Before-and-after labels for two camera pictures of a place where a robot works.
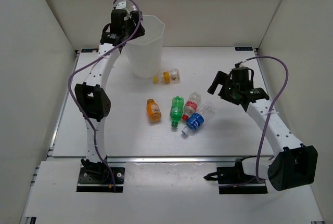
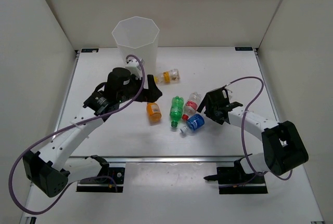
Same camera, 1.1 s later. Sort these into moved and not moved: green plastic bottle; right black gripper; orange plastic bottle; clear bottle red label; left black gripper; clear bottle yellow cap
Moved: right black gripper; left black gripper
Not moved: clear bottle yellow cap; orange plastic bottle; clear bottle red label; green plastic bottle
